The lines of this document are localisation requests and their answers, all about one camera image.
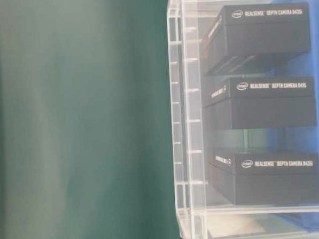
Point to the black D415 camera box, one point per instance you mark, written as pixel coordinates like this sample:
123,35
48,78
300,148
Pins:
260,102

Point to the black d435i box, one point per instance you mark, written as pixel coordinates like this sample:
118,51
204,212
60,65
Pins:
255,38
264,176

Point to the clear plastic storage case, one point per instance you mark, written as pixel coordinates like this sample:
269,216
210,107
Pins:
201,211

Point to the green table cloth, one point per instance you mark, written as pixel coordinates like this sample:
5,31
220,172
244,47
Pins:
85,138

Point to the blue liner sheet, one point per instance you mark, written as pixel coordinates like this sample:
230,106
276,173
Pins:
301,138

